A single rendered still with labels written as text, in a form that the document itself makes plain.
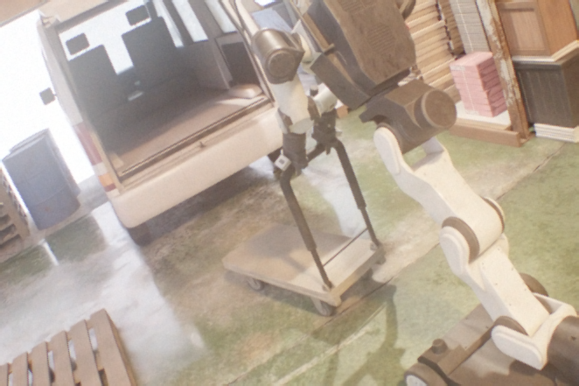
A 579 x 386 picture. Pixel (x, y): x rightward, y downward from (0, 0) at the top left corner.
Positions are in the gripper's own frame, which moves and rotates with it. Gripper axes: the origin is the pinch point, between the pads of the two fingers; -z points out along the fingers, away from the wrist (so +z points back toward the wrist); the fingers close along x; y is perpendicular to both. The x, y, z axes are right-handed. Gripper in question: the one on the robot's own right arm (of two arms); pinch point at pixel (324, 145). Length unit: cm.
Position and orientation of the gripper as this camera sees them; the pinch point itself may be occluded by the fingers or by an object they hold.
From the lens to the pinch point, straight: 231.2
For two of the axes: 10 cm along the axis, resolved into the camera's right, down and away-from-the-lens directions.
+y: -7.0, 5.0, -5.0
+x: -7.1, -4.8, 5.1
